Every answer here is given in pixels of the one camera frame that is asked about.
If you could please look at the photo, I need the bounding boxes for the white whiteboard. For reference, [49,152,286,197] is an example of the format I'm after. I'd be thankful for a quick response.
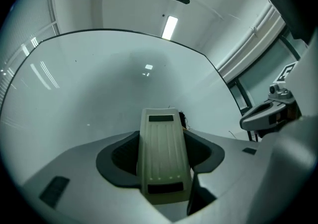
[0,28,249,189]

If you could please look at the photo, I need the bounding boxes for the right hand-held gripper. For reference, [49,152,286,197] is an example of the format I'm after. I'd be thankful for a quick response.
[239,39,318,132]

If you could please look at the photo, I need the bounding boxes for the white ceiling pipes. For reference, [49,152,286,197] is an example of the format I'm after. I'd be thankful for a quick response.
[215,1,287,82]

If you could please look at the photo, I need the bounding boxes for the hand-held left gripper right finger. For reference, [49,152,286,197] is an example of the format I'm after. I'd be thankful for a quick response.
[173,116,318,224]

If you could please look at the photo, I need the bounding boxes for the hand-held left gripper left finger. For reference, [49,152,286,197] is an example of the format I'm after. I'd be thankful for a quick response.
[22,130,175,224]

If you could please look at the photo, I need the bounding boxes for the ceiling light panel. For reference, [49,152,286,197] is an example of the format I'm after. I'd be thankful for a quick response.
[161,15,179,40]

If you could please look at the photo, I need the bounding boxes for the black framed glass door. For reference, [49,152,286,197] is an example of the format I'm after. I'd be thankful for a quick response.
[228,36,302,117]

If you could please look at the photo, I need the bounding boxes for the beige whiteboard eraser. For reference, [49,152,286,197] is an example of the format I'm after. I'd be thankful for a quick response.
[137,107,194,206]

